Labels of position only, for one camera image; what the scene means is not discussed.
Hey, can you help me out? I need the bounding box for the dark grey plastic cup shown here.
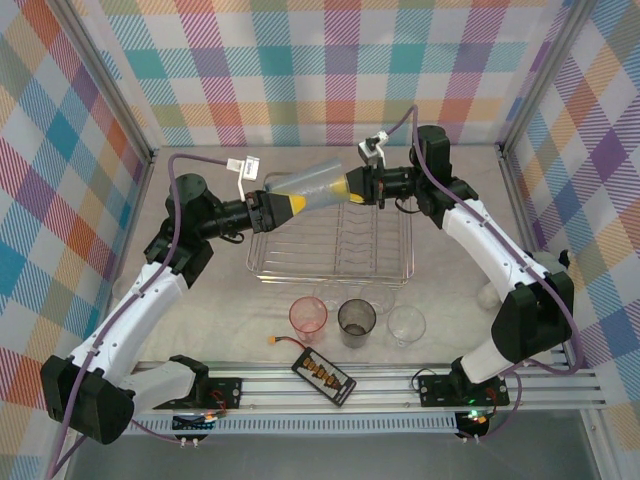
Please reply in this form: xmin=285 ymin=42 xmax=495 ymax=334
xmin=337 ymin=298 xmax=377 ymax=350

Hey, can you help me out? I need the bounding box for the blue plastic cup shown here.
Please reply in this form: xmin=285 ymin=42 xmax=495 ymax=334
xmin=263 ymin=157 xmax=357 ymax=215

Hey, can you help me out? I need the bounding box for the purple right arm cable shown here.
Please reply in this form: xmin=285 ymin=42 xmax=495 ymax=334
xmin=384 ymin=104 xmax=586 ymax=444

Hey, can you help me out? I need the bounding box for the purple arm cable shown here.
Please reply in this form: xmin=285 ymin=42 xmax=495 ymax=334
xmin=384 ymin=104 xmax=586 ymax=444
xmin=47 ymin=152 xmax=231 ymax=479

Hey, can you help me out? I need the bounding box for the clear plastic cup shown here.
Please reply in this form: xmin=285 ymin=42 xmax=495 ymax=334
xmin=387 ymin=305 xmax=427 ymax=349
xmin=312 ymin=282 xmax=349 ymax=311
xmin=359 ymin=283 xmax=396 ymax=315

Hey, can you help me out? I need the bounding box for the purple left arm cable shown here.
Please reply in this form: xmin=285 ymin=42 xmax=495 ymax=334
xmin=47 ymin=152 xmax=231 ymax=479

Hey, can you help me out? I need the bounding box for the electronics board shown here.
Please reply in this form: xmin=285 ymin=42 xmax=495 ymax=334
xmin=172 ymin=410 xmax=220 ymax=432
xmin=457 ymin=408 xmax=490 ymax=427

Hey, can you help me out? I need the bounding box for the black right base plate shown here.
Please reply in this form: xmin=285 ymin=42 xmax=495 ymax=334
xmin=416 ymin=373 xmax=511 ymax=409

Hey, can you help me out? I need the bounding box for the aluminium frame post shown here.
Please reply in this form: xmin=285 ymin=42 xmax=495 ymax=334
xmin=59 ymin=0 xmax=157 ymax=164
xmin=497 ymin=0 xmax=599 ymax=156

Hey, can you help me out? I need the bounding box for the right electronics board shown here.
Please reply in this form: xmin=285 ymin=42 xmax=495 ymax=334
xmin=457 ymin=408 xmax=490 ymax=427

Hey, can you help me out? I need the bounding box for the aluminium side rail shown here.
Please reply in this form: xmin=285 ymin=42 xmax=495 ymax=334
xmin=498 ymin=147 xmax=546 ymax=254
xmin=109 ymin=157 xmax=157 ymax=301

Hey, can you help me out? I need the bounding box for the right aluminium frame post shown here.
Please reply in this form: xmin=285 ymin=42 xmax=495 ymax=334
xmin=497 ymin=0 xmax=599 ymax=156

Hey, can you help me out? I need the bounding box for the pink plastic cup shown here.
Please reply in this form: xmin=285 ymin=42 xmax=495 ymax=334
xmin=288 ymin=296 xmax=329 ymax=346

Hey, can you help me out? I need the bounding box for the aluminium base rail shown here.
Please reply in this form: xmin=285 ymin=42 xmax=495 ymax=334
xmin=122 ymin=360 xmax=607 ymax=412

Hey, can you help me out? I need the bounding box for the right aluminium side rail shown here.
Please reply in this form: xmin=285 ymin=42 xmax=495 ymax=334
xmin=498 ymin=147 xmax=546 ymax=254

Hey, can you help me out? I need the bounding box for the left aluminium frame post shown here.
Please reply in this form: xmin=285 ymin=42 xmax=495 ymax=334
xmin=59 ymin=0 xmax=157 ymax=164

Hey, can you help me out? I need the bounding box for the black charger board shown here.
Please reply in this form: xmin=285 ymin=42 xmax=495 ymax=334
xmin=292 ymin=347 xmax=357 ymax=406

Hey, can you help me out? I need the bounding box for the left aluminium side rail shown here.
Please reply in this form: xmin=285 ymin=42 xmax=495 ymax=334
xmin=109 ymin=157 xmax=157 ymax=301

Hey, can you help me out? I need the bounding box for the wire with yellow connector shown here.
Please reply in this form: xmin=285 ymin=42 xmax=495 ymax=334
xmin=267 ymin=335 xmax=316 ymax=351

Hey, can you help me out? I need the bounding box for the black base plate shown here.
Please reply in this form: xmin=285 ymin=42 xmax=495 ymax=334
xmin=416 ymin=373 xmax=511 ymax=409
xmin=197 ymin=377 xmax=245 ymax=410

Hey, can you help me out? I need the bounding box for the chrome wire dish rack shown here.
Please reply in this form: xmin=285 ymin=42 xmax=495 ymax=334
xmin=244 ymin=172 xmax=416 ymax=289

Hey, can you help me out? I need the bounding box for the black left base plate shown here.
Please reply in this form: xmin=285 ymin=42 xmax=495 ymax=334
xmin=197 ymin=377 xmax=245 ymax=410

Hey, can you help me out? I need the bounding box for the white slotted cable duct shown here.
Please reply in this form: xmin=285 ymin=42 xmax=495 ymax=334
xmin=122 ymin=413 xmax=460 ymax=437

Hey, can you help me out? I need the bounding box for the left electronics board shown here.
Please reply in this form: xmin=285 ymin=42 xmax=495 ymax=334
xmin=172 ymin=410 xmax=220 ymax=432

